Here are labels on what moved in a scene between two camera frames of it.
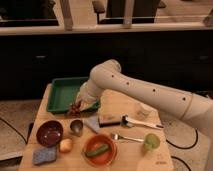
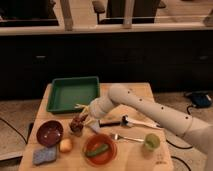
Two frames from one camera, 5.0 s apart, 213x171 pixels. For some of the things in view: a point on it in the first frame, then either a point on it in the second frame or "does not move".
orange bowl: x=100 y=150 does not move
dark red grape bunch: x=75 y=110 → x=77 y=122
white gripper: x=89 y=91 → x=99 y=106
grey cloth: x=93 y=123 does not move
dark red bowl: x=49 y=133 does not move
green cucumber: x=94 y=153 does not move
